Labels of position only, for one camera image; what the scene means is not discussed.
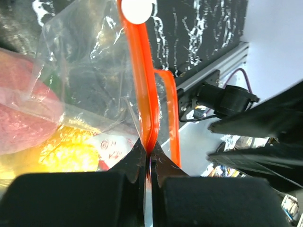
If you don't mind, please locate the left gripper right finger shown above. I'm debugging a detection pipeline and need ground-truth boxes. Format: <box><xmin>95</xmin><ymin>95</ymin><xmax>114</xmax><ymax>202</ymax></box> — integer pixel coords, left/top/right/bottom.
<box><xmin>150</xmin><ymin>144</ymin><xmax>289</xmax><ymax>227</ymax></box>

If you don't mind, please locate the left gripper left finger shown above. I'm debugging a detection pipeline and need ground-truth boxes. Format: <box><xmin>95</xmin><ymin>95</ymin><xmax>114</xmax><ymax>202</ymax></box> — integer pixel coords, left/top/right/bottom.
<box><xmin>0</xmin><ymin>140</ymin><xmax>147</xmax><ymax>227</ymax></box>

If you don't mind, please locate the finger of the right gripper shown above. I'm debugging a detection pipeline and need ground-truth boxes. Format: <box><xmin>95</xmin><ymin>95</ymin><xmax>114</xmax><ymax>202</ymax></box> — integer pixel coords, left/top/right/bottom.
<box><xmin>208</xmin><ymin>143</ymin><xmax>303</xmax><ymax>192</ymax></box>
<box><xmin>208</xmin><ymin>82</ymin><xmax>303</xmax><ymax>139</ymax></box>

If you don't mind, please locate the clear zip top bag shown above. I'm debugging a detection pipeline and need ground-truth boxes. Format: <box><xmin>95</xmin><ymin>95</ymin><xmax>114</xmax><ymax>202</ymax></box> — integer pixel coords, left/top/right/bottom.
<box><xmin>0</xmin><ymin>0</ymin><xmax>180</xmax><ymax>171</ymax></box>

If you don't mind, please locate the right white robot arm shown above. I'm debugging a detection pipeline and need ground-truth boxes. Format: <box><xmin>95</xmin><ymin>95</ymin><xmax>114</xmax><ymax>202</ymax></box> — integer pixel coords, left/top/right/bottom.
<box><xmin>177</xmin><ymin>70</ymin><xmax>303</xmax><ymax>193</ymax></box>

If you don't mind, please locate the yellow fake fruit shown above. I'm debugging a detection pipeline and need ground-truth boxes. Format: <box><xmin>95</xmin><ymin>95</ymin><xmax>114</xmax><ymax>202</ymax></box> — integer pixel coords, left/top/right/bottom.
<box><xmin>0</xmin><ymin>125</ymin><xmax>99</xmax><ymax>190</ymax></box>

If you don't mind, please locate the red fake fruit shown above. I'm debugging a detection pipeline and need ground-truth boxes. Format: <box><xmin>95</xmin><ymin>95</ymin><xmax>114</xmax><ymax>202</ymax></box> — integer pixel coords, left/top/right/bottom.
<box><xmin>0</xmin><ymin>49</ymin><xmax>64</xmax><ymax>155</ymax></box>

